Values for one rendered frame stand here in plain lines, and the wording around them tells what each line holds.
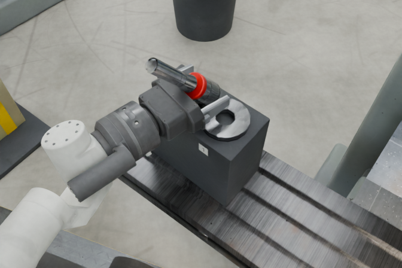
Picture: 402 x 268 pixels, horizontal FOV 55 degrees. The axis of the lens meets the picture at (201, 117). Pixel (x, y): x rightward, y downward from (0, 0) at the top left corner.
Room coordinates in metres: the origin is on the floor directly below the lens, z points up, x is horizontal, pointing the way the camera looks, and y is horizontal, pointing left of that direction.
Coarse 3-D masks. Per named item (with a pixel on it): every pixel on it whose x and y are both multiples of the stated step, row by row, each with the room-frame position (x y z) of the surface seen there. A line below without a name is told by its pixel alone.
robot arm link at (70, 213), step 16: (32, 192) 0.23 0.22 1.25; (48, 192) 0.23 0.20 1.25; (64, 192) 0.27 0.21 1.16; (96, 192) 0.26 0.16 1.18; (48, 208) 0.21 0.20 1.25; (64, 208) 0.22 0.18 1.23; (80, 208) 0.23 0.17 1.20; (96, 208) 0.24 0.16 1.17; (64, 224) 0.20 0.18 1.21; (80, 224) 0.21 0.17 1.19
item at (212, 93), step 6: (210, 84) 0.45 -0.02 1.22; (216, 84) 0.46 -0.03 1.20; (210, 90) 0.44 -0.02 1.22; (216, 90) 0.45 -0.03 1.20; (204, 96) 0.43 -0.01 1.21; (210, 96) 0.43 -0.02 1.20; (216, 96) 0.44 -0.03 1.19; (198, 102) 0.43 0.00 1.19; (204, 102) 0.43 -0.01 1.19; (210, 102) 0.44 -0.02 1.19
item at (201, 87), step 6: (192, 72) 0.46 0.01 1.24; (198, 72) 0.46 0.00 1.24; (198, 78) 0.45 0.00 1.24; (204, 78) 0.45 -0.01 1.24; (198, 84) 0.44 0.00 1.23; (204, 84) 0.43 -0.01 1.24; (198, 90) 0.43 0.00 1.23; (204, 90) 0.43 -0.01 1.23; (192, 96) 0.42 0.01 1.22; (198, 96) 0.42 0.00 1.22
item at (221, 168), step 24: (216, 120) 0.42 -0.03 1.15; (240, 120) 0.41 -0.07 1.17; (264, 120) 0.42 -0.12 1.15; (168, 144) 0.43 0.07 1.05; (192, 144) 0.39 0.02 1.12; (216, 144) 0.37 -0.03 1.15; (240, 144) 0.37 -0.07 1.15; (192, 168) 0.39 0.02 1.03; (216, 168) 0.35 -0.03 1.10; (240, 168) 0.36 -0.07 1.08; (216, 192) 0.35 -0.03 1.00
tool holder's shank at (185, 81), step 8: (152, 64) 0.40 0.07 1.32; (160, 64) 0.40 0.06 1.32; (152, 72) 0.39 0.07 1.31; (160, 72) 0.39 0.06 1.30; (168, 72) 0.40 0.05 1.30; (176, 72) 0.42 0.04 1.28; (168, 80) 0.40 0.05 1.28; (176, 80) 0.41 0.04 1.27; (184, 80) 0.42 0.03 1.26; (192, 80) 0.43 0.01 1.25; (184, 88) 0.42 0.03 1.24; (192, 88) 0.42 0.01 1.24
